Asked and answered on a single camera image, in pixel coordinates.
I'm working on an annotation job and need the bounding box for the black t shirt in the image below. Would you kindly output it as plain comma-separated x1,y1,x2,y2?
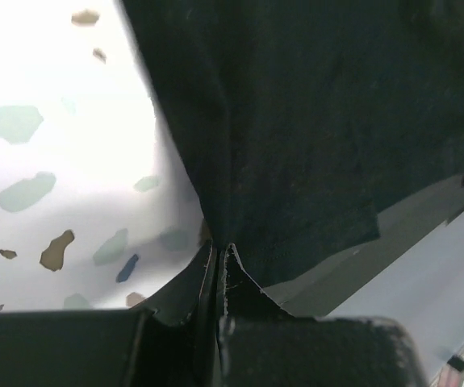
123,1,464,286

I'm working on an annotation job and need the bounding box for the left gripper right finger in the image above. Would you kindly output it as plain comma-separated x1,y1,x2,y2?
218,244,428,387

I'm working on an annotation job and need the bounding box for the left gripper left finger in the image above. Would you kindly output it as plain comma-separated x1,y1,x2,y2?
0,242,215,386

